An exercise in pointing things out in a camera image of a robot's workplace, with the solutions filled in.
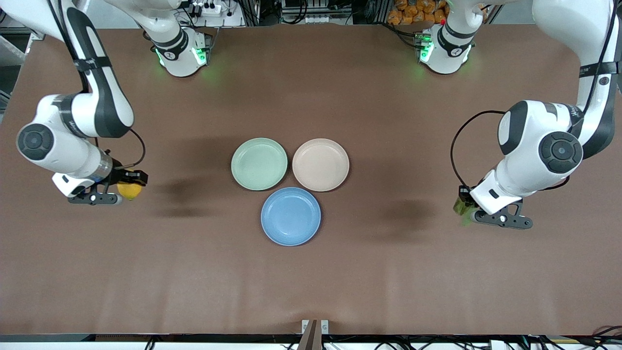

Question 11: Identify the beige plate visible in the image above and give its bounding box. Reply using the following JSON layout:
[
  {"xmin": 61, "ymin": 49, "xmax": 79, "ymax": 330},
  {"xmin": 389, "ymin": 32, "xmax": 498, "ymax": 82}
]
[{"xmin": 292, "ymin": 138, "xmax": 350, "ymax": 192}]

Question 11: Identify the green lettuce leaf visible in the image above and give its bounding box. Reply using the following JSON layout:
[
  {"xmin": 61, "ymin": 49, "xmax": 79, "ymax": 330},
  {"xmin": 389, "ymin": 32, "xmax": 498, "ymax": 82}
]
[{"xmin": 453, "ymin": 193, "xmax": 479, "ymax": 227}]

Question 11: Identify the black base cable bundle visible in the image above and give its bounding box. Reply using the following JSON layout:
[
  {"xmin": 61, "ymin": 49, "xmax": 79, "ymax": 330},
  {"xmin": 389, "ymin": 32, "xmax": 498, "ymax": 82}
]
[{"xmin": 386, "ymin": 22, "xmax": 423, "ymax": 49}]

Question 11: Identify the aluminium frame beam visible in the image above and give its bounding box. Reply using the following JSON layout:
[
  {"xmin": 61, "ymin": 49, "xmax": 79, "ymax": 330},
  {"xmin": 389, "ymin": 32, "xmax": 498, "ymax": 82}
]
[{"xmin": 0, "ymin": 19, "xmax": 44, "ymax": 66}]

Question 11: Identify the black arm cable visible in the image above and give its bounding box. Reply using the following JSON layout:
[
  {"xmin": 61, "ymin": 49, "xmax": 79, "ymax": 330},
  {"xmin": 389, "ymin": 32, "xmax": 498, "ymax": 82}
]
[
  {"xmin": 46, "ymin": 0, "xmax": 146, "ymax": 171},
  {"xmin": 450, "ymin": 0, "xmax": 619, "ymax": 191}
]

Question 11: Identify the brown stand post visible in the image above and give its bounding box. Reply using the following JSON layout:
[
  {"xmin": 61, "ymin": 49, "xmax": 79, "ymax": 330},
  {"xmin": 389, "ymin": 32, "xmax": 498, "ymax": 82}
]
[{"xmin": 297, "ymin": 319, "xmax": 323, "ymax": 350}]

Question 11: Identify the white power strip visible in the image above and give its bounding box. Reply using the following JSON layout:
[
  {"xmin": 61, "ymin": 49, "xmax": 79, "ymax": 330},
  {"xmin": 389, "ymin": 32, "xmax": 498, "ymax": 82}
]
[{"xmin": 187, "ymin": 1, "xmax": 223, "ymax": 16}]

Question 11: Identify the electronics rack unit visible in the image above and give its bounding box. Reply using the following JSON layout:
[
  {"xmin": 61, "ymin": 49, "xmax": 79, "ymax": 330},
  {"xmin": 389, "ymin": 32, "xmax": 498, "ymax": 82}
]
[{"xmin": 281, "ymin": 0, "xmax": 351, "ymax": 25}]

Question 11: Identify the green plate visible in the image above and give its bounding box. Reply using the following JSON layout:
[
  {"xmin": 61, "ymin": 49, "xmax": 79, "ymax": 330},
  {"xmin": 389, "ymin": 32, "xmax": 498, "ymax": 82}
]
[{"xmin": 231, "ymin": 138, "xmax": 289, "ymax": 191}]

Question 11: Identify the bag of oranges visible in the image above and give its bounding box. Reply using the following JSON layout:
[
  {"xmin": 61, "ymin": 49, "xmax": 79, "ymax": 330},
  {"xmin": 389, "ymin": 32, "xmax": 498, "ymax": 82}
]
[{"xmin": 387, "ymin": 0, "xmax": 449, "ymax": 26}]

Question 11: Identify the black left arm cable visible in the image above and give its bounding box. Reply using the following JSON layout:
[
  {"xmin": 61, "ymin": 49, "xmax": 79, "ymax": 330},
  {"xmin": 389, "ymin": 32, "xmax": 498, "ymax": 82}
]
[{"xmin": 450, "ymin": 0, "xmax": 619, "ymax": 191}]

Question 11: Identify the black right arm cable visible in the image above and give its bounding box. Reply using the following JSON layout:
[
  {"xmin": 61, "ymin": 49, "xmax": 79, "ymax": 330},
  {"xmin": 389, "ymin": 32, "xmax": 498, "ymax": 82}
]
[{"xmin": 46, "ymin": 0, "xmax": 146, "ymax": 171}]

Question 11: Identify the blue plate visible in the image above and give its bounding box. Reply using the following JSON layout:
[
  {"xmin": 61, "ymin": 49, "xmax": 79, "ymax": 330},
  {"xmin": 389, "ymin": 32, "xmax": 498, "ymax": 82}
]
[{"xmin": 260, "ymin": 187, "xmax": 322, "ymax": 247}]

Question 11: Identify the black cable loop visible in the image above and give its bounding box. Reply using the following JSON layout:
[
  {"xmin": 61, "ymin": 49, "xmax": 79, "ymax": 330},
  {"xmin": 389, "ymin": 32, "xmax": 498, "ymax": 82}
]
[{"xmin": 590, "ymin": 325, "xmax": 622, "ymax": 347}]

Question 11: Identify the yellow lemon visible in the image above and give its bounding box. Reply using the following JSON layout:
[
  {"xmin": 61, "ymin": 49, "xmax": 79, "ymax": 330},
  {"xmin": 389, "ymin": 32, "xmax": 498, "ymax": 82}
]
[{"xmin": 117, "ymin": 181, "xmax": 143, "ymax": 201}]

